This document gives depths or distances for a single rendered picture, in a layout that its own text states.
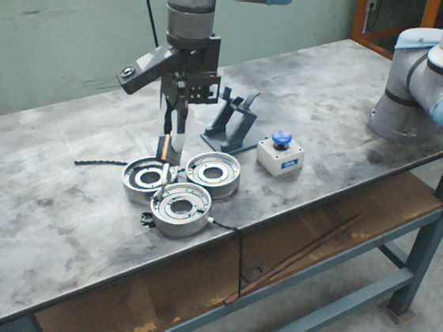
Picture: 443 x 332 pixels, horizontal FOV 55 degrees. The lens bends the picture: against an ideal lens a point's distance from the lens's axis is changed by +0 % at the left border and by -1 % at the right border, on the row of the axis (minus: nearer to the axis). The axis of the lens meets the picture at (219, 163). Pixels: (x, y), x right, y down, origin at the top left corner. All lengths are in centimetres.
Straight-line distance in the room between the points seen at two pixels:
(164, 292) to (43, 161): 39
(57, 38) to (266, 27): 124
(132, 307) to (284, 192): 41
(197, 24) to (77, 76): 179
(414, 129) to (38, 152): 82
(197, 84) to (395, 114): 48
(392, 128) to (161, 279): 62
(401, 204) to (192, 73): 75
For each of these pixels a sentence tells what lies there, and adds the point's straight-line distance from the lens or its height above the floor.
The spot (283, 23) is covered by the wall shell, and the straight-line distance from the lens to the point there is 283.
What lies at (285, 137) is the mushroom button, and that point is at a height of 87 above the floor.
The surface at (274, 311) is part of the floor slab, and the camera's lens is 162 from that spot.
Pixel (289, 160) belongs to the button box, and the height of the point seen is 83.
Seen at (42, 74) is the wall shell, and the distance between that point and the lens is 239.
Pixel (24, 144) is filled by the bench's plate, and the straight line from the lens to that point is 105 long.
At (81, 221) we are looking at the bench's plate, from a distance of 81.
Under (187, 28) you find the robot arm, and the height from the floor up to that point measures 112.
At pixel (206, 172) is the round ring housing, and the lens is 84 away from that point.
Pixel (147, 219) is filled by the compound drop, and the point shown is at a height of 80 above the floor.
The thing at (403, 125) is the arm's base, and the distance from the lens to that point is 102.
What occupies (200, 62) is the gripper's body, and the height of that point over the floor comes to 105.
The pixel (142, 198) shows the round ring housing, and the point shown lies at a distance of 79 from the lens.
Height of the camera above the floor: 135
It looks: 38 degrees down
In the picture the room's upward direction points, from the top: straight up
